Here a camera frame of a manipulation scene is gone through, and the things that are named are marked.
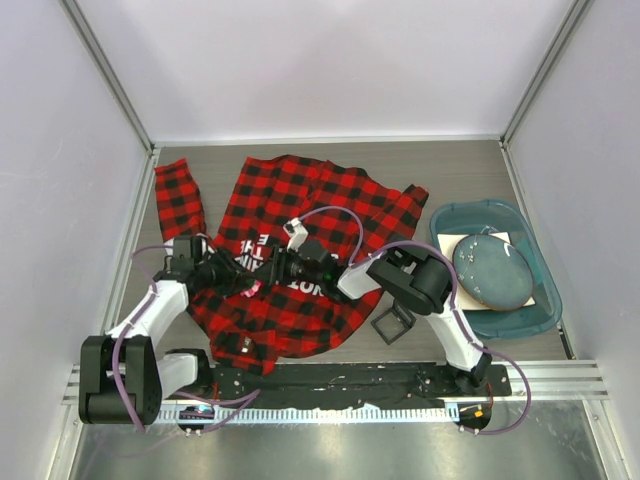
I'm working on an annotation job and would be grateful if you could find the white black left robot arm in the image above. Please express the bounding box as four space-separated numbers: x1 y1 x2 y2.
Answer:
78 235 252 430

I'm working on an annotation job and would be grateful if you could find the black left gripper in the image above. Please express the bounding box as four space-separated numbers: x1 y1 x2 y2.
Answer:
195 247 256 299

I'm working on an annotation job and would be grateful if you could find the aluminium front rail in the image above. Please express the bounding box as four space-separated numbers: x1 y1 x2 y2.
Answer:
62 359 612 407

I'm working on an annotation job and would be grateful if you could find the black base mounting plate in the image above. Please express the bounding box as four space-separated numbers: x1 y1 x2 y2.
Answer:
203 362 512 410

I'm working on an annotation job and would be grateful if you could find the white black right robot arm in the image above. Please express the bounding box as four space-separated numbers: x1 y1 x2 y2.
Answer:
239 240 492 395

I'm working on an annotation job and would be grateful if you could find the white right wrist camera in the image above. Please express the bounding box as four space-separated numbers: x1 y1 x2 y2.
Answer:
283 217 308 252

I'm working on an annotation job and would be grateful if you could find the small black square frame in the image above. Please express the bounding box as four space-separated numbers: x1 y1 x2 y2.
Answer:
371 301 416 345

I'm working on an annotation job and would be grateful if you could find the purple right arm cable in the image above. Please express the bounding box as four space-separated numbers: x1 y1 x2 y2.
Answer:
294 206 532 435

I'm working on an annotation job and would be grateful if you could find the blue round ceramic plate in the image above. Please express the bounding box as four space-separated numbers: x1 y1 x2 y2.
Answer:
452 233 535 312

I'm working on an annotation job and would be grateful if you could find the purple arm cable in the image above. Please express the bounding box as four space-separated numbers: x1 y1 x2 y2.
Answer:
294 206 532 435
112 243 261 435

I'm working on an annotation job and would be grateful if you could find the red black plaid shirt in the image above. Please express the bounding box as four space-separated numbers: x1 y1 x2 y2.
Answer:
187 155 429 375

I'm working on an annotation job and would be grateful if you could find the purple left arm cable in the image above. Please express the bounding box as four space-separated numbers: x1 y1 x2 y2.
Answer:
112 243 261 435

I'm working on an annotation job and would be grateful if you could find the pink white flower brooch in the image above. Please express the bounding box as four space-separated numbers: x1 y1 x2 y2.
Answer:
240 281 262 298

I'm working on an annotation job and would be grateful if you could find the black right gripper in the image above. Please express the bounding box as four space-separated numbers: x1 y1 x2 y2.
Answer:
255 245 324 288

